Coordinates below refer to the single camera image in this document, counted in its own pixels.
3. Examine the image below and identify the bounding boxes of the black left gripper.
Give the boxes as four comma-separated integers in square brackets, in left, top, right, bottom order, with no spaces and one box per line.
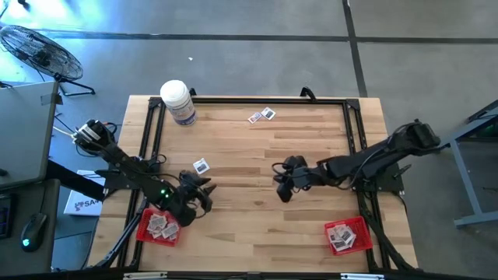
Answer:
[177,170,218,203]

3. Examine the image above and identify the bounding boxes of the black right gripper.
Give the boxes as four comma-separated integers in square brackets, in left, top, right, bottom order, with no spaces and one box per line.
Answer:
[273,155,328,203]

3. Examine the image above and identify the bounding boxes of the red plastic basket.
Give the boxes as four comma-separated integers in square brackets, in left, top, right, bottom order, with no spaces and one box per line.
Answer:
[135,207,182,248]
[324,215,374,257]

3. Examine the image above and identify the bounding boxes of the white wipes canister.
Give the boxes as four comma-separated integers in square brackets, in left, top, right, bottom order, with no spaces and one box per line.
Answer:
[160,79,198,127]

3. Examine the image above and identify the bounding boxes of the silver metal bar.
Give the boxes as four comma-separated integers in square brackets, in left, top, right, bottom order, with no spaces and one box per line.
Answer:
[340,272,386,280]
[122,271,168,280]

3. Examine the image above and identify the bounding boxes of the white cardboard box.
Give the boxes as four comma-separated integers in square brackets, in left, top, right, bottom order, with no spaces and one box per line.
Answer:
[63,169,107,217]

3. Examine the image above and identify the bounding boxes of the dark desk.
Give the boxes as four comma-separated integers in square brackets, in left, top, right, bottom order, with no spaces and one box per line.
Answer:
[0,178,62,275]

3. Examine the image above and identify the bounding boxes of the black computer mouse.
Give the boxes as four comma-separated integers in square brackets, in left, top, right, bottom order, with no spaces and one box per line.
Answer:
[19,212,48,253]

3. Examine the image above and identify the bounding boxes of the black keyboard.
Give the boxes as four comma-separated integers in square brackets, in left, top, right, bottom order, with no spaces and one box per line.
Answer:
[0,193,16,240]

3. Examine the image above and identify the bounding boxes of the black floor fan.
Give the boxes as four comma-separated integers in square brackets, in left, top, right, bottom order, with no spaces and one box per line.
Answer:
[0,25,96,97]

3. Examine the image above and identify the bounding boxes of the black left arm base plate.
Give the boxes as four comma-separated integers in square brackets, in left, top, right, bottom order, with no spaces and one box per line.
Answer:
[95,166,155,192]

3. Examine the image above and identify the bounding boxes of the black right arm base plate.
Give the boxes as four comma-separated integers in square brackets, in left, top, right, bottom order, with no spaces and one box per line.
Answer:
[349,162,412,194]

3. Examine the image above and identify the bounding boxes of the grey metal table leg frame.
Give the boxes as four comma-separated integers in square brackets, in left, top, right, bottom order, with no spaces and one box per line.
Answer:
[441,99,498,229]

